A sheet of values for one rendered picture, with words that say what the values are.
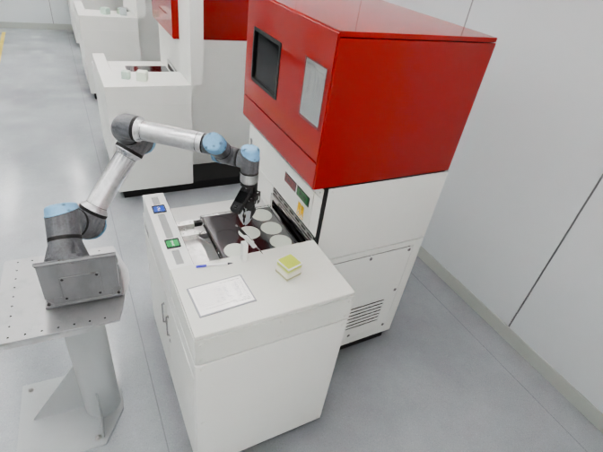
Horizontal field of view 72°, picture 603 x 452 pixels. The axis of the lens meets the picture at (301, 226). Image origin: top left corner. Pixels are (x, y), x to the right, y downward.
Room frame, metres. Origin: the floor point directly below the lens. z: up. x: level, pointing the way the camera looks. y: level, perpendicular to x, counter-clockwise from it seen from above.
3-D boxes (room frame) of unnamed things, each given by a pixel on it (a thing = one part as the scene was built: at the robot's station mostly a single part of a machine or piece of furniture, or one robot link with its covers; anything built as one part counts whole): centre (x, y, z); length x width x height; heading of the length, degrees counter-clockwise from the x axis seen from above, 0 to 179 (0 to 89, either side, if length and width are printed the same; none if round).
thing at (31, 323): (1.11, 0.86, 0.75); 0.45 x 0.44 x 0.13; 119
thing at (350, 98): (1.99, -0.12, 1.52); 0.81 x 0.75 x 0.59; 32
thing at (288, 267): (1.22, 0.02, 1.00); 0.07 x 0.07 x 0.07; 47
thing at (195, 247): (1.39, 0.45, 0.87); 0.36 x 0.08 x 0.03; 32
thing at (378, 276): (2.00, -0.14, 0.41); 0.82 x 0.71 x 0.82; 32
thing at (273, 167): (1.82, 0.14, 1.02); 0.82 x 0.03 x 0.40; 32
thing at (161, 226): (1.40, 0.57, 0.89); 0.55 x 0.09 x 0.14; 32
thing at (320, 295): (1.16, 0.11, 0.89); 0.62 x 0.35 x 0.14; 122
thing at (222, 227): (1.54, 0.23, 0.90); 0.34 x 0.34 x 0.01; 32
